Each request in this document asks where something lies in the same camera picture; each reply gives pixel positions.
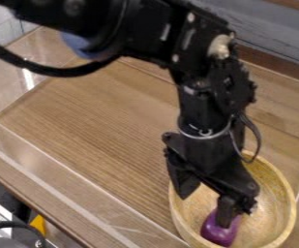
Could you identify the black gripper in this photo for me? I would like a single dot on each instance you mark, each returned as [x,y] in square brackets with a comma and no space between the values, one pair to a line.
[209,161]

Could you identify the purple toy eggplant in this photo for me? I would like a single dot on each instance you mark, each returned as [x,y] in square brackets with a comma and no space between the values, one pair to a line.
[217,235]

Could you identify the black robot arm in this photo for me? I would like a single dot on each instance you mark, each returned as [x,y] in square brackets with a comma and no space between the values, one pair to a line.
[188,41]

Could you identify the brown wooden bowl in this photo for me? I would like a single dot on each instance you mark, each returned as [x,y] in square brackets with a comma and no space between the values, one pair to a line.
[264,228]

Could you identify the yellow black equipment base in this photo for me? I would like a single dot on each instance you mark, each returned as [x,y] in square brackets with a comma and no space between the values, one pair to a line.
[17,231]

